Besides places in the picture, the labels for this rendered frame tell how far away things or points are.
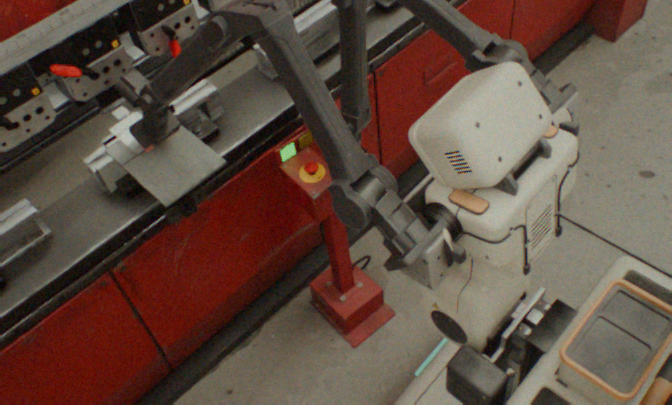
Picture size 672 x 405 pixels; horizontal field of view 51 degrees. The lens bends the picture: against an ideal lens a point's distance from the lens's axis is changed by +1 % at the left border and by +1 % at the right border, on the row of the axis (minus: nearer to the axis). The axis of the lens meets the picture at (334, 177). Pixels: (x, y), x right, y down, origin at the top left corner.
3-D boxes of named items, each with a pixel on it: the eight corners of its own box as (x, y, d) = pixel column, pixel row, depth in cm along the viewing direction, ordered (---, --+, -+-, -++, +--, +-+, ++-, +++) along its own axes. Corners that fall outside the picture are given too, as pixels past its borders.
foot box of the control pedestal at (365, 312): (354, 349, 242) (351, 333, 233) (309, 302, 255) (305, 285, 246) (397, 314, 249) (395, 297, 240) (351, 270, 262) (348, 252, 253)
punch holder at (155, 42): (152, 61, 167) (129, 3, 155) (132, 46, 172) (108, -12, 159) (202, 29, 173) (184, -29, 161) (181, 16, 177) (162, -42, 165)
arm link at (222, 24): (231, 40, 116) (273, 12, 122) (209, 11, 115) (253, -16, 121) (146, 120, 150) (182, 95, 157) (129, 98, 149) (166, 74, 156)
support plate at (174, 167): (166, 208, 162) (165, 205, 161) (105, 152, 175) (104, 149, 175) (227, 163, 169) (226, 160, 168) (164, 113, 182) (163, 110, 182)
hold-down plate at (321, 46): (292, 83, 202) (290, 75, 200) (280, 75, 205) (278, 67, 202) (364, 31, 214) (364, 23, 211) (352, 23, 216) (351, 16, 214)
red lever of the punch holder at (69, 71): (57, 68, 146) (98, 72, 153) (47, 60, 148) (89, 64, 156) (54, 76, 146) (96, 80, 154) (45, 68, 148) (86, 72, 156)
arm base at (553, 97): (545, 121, 138) (578, 86, 143) (519, 89, 137) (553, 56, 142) (519, 133, 146) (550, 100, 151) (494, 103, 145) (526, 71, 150)
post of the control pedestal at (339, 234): (343, 295, 242) (326, 199, 201) (333, 285, 245) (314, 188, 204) (355, 285, 244) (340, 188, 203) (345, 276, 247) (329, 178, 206)
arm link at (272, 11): (244, -3, 108) (285, -29, 114) (199, 19, 118) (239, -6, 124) (374, 230, 122) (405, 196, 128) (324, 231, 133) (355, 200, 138)
